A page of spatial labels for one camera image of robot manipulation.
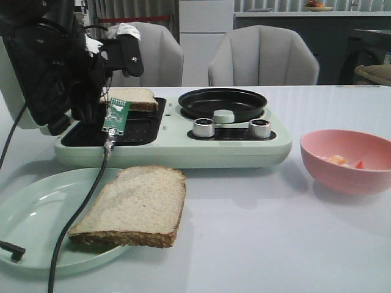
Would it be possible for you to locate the white cabinet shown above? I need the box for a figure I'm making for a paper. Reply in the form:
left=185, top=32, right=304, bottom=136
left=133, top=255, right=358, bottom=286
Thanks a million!
left=179, top=1, right=235, bottom=87

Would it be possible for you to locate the left silver control knob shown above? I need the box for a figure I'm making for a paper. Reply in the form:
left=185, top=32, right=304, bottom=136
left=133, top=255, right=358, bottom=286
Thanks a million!
left=192, top=118, right=215, bottom=138

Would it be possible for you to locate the left grey upholstered chair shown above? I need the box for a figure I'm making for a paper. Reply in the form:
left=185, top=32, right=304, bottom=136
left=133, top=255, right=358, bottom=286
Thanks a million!
left=105, top=22, right=184, bottom=87

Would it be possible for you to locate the red barrier belt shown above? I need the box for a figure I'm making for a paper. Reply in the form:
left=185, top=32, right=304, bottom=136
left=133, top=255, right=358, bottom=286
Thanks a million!
left=97, top=15, right=171, bottom=23

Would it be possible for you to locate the green circuit board left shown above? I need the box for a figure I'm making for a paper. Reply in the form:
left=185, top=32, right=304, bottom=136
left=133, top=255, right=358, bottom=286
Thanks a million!
left=102, top=98, right=131, bottom=136

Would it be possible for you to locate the fruit plate on counter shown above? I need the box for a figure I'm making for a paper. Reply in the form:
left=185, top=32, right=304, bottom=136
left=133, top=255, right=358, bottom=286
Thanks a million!
left=303, top=0, right=333, bottom=12

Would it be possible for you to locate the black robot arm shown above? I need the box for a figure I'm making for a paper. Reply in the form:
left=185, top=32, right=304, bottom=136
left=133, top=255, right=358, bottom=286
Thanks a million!
left=1, top=1, right=144, bottom=126

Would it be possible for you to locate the black cable left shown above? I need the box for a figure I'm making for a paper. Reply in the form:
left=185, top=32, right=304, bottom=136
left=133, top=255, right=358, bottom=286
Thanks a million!
left=47, top=134, right=119, bottom=293

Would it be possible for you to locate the silver control knob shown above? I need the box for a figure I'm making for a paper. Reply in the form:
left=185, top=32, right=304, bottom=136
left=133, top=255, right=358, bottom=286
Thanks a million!
left=192, top=118, right=215, bottom=138
left=248, top=118, right=271, bottom=139

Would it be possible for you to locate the right silver control knob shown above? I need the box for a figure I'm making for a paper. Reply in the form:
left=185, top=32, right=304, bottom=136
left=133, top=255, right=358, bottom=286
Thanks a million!
left=248, top=118, right=271, bottom=139

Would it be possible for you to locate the grey upholstered chair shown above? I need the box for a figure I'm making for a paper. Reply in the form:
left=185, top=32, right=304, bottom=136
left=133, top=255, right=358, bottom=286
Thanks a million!
left=208, top=25, right=320, bottom=87
left=105, top=22, right=184, bottom=87

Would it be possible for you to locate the bread slice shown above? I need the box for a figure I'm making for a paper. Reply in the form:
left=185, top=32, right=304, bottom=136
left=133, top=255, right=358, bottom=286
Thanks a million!
left=100, top=87, right=158, bottom=112
left=68, top=165, right=186, bottom=248

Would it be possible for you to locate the black round frying pan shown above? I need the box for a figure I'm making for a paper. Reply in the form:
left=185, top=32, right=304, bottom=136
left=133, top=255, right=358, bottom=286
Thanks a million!
left=178, top=88, right=268, bottom=123

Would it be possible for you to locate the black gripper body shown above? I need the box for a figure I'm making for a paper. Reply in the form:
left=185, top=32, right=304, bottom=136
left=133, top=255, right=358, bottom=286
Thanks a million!
left=1, top=18, right=105, bottom=126

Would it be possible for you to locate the grey counter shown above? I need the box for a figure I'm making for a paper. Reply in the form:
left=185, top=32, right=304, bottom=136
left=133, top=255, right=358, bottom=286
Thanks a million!
left=233, top=11, right=390, bottom=85

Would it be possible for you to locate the beige cushion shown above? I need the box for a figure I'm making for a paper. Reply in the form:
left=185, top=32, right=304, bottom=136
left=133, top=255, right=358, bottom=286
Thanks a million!
left=354, top=64, right=391, bottom=86

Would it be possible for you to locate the green breakfast maker base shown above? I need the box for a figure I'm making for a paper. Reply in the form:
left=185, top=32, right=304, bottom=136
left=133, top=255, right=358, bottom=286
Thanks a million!
left=54, top=96, right=292, bottom=170

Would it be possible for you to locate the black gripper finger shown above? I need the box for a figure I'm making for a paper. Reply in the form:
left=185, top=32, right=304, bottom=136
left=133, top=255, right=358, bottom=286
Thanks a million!
left=100, top=34, right=144, bottom=77

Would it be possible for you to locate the green breakfast maker lid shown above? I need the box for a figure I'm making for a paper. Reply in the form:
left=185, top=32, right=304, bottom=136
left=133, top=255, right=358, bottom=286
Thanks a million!
left=0, top=36, right=80, bottom=137

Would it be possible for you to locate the cooked shrimp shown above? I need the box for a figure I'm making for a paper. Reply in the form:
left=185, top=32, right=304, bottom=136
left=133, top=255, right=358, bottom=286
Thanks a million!
left=324, top=154, right=364, bottom=169

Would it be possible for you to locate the right grey upholstered chair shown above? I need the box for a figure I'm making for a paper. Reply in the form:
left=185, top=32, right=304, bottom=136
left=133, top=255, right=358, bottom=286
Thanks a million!
left=208, top=25, right=320, bottom=87

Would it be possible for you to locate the pink plastic bowl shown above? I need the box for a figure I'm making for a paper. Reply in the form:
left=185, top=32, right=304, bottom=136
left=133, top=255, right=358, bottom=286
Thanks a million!
left=301, top=129, right=390, bottom=195

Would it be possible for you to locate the green plastic plate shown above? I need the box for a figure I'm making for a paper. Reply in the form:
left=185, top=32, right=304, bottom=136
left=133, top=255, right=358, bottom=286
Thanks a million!
left=1, top=168, right=129, bottom=277

